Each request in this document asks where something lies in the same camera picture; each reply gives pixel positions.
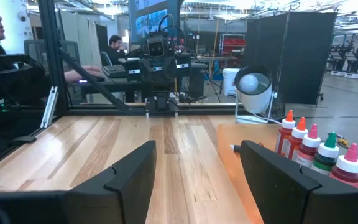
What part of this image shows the large red food coloring bottle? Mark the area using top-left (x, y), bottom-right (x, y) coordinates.
top-left (329, 142), bottom-right (358, 188)

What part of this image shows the large wall display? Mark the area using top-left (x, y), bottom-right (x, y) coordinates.
top-left (128, 0), bottom-right (183, 45)

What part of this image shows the black keyboard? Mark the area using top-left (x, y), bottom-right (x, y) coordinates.
top-left (101, 64), bottom-right (127, 79)

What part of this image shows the dark office desk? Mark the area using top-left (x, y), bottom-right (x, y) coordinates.
top-left (79, 62), bottom-right (209, 104)

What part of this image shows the grey office chair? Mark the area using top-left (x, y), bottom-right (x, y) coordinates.
top-left (23, 39), bottom-right (81, 67)

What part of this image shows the large orange food coloring bottle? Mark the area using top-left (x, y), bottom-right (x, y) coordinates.
top-left (274, 109), bottom-right (296, 156)
top-left (286, 117), bottom-right (309, 161)

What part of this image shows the white desk lamp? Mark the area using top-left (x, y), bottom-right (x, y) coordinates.
top-left (234, 65), bottom-right (281, 125)

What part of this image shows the white-based robot workstation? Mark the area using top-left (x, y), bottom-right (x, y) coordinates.
top-left (328, 45), bottom-right (347, 77)
top-left (344, 46), bottom-right (358, 79)

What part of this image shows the orange plastic tray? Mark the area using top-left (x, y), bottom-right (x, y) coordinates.
top-left (216, 123), bottom-right (358, 224)

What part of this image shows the yellow cable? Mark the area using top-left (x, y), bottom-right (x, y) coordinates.
top-left (336, 138), bottom-right (358, 160)

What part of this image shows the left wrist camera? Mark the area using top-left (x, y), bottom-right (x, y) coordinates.
top-left (146, 36), bottom-right (168, 58)

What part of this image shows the silver frame bracket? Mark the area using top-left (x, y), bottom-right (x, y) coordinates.
top-left (40, 86), bottom-right (58, 128)

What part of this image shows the white plastic bucket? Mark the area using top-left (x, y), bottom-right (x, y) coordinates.
top-left (222, 68), bottom-right (241, 97)

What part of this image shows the person's hand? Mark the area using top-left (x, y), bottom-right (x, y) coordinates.
top-left (63, 65), bottom-right (103, 83)

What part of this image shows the black machine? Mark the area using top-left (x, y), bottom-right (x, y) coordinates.
top-left (0, 52), bottom-right (47, 108)

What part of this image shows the red storage shelf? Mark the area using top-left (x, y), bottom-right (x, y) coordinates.
top-left (219, 33), bottom-right (247, 57)

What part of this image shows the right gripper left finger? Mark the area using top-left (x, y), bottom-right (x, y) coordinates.
top-left (63, 140), bottom-right (157, 224)

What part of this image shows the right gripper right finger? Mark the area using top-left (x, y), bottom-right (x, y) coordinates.
top-left (240, 140), bottom-right (358, 224)

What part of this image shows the black room divider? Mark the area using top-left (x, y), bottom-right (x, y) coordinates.
top-left (246, 12), bottom-right (337, 106)

